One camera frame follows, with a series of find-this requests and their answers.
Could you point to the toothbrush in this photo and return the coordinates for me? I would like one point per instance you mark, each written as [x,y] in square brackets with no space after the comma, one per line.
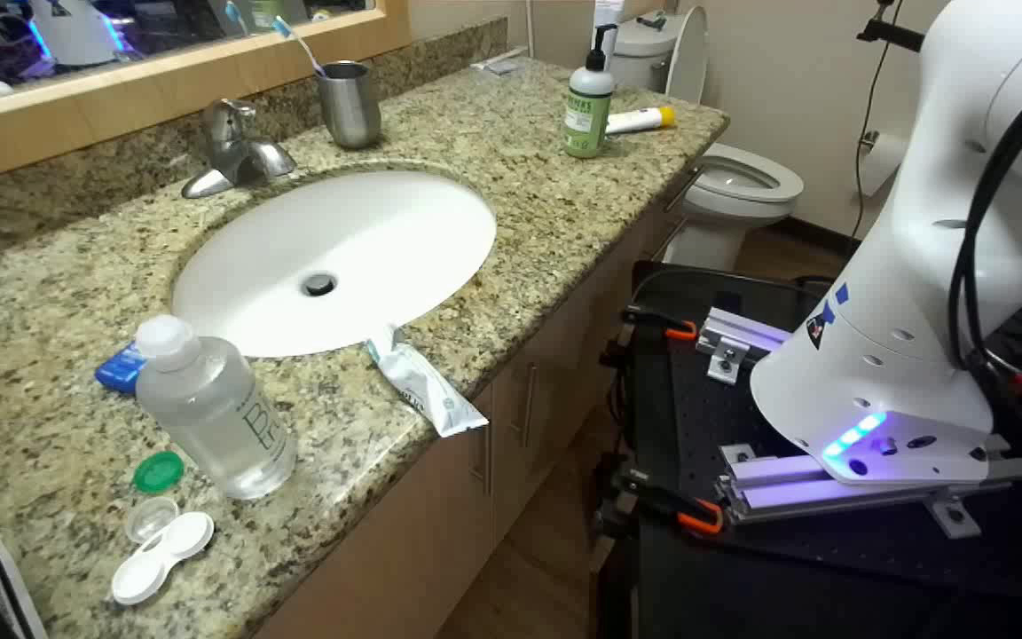
[289,34]

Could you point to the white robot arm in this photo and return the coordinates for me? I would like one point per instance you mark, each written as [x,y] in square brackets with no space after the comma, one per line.
[938,269]

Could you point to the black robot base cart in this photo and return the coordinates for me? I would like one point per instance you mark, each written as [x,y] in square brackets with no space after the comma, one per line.
[880,573]

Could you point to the silver metal cup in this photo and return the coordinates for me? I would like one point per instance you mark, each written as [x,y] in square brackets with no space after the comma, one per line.
[350,106]

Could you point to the white toothpaste tube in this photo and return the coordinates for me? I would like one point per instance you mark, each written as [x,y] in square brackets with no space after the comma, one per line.
[423,384]

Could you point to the orange black upper clamp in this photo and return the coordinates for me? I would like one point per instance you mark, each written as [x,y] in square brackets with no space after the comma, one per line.
[663,324]

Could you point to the orange black clamp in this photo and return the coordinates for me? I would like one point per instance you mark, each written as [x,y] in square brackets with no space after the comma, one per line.
[667,505]
[663,324]

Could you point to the wooden vanity cabinet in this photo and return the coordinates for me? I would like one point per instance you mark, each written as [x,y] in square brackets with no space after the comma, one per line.
[389,522]

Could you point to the white oval sink basin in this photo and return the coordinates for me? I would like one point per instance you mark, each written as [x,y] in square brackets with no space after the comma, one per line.
[334,261]

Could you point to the green soap pump bottle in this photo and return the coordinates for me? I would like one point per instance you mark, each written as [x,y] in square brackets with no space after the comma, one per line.
[586,100]

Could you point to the white tube with yellow cap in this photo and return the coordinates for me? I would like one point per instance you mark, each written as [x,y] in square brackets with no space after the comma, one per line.
[645,120]

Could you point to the white toilet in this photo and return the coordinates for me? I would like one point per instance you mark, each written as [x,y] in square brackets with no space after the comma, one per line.
[733,191]

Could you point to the clear plastic solution bottle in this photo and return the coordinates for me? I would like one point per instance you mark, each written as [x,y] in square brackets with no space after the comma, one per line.
[214,410]

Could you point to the chrome sink faucet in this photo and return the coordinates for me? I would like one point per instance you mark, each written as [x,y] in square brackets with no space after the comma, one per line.
[235,155]

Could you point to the blue small box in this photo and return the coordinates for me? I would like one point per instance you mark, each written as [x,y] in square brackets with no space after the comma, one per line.
[120,371]

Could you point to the green lens case cap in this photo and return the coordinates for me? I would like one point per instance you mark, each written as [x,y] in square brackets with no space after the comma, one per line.
[157,474]

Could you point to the white contact lens case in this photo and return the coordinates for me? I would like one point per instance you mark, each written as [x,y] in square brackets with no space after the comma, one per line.
[151,565]

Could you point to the clear lens case cap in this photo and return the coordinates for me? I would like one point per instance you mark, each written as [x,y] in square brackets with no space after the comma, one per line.
[145,516]

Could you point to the wood framed mirror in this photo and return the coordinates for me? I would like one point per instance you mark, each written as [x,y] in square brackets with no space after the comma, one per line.
[74,113]

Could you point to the aluminium mounting rail plate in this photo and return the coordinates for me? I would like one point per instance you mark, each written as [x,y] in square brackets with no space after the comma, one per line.
[871,421]

